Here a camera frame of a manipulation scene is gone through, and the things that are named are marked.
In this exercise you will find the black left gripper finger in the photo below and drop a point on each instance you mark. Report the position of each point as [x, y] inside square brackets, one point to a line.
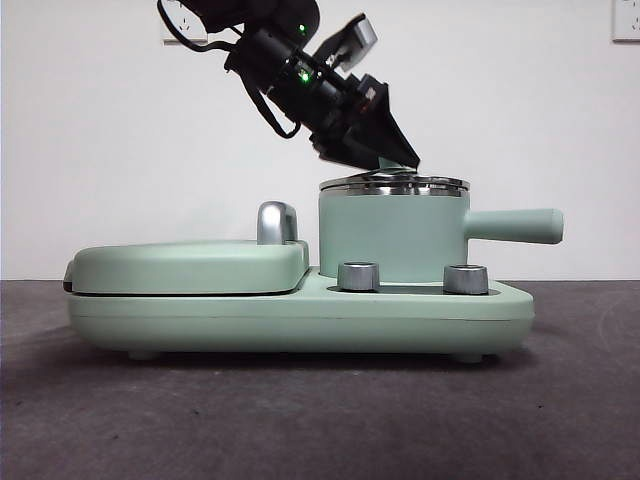
[385, 135]
[345, 147]

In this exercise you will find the glass pot lid green knob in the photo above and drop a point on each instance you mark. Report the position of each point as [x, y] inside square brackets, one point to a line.
[440, 184]

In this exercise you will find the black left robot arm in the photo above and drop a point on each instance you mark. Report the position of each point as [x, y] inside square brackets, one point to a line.
[270, 55]

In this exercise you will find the mint green grill lid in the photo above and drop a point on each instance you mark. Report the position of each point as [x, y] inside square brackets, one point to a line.
[180, 265]

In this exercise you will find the silver control knob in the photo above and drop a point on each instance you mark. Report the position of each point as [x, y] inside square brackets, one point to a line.
[358, 276]
[465, 279]

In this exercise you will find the mint green breakfast maker base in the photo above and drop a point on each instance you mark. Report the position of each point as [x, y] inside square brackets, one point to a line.
[200, 320]

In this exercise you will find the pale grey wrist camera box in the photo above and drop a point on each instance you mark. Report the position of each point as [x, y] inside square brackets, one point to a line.
[362, 37]

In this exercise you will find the white wall socket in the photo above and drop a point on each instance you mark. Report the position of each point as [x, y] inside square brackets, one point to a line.
[627, 20]
[176, 30]

